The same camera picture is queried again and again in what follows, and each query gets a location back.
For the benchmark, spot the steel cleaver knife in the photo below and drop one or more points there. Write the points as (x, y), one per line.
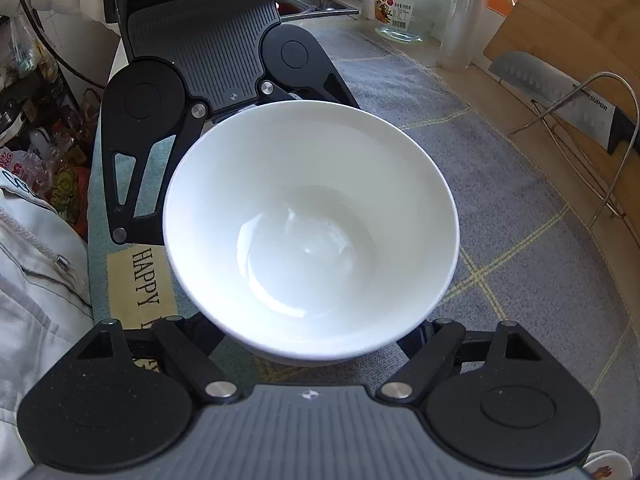
(540, 80)

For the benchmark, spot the grey plaid mat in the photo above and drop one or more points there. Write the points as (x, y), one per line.
(500, 260)

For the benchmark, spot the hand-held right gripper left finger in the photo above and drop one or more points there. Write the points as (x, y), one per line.
(175, 345)

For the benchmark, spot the white bowl with pink flowers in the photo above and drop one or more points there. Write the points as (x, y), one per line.
(310, 200)

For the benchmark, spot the wooden cutting board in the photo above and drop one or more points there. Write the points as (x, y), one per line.
(575, 20)

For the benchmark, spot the pile of colourful packets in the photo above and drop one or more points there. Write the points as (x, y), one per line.
(60, 180)

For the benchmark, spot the clear glass jar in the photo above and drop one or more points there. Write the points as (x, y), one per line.
(410, 15)

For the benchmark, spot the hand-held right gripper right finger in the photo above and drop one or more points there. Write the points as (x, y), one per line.
(440, 345)

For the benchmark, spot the clear plastic wrap roll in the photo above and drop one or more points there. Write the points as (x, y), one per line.
(462, 20)

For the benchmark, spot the stainless steel sink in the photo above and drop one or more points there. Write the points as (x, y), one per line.
(310, 10)

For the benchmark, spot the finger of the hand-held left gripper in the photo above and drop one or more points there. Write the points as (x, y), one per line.
(140, 230)
(300, 87)

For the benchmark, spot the person's white jacket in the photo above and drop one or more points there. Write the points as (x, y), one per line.
(35, 310)

